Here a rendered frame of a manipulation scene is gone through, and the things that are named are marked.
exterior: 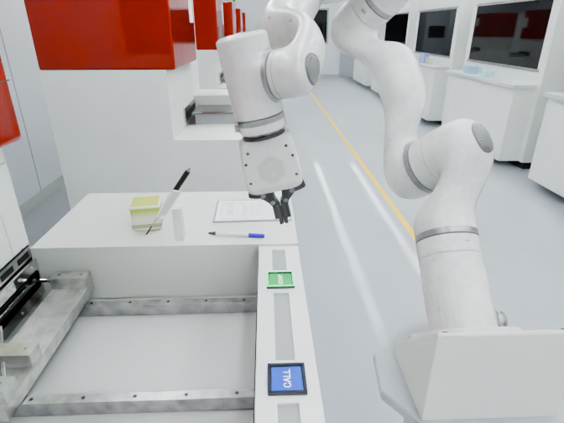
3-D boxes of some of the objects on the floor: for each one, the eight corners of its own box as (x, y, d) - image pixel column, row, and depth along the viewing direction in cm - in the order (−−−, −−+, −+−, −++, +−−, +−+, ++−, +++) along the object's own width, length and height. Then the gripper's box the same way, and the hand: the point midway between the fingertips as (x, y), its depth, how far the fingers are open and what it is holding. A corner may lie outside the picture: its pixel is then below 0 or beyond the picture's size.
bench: (498, 169, 455) (545, -40, 374) (436, 133, 620) (459, -19, 538) (592, 169, 459) (659, -40, 378) (506, 132, 624) (540, -19, 542)
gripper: (302, 113, 74) (320, 205, 82) (222, 131, 75) (247, 220, 82) (306, 122, 67) (325, 221, 75) (218, 142, 68) (245, 237, 75)
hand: (282, 211), depth 78 cm, fingers closed
